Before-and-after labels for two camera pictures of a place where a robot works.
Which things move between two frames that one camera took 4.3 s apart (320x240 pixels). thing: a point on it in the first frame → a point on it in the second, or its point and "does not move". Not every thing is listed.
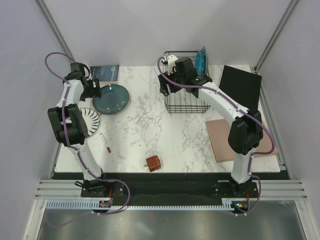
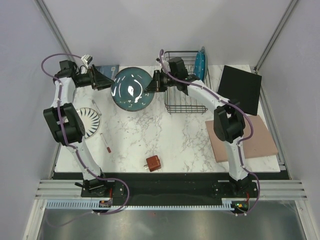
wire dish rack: x=179 y=101 does not move
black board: x=243 y=87 does not move
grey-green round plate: x=206 y=61 does not move
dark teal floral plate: x=114 y=99 → x=127 y=91
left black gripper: x=95 y=92 → x=101 y=81
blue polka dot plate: x=200 y=63 does not move
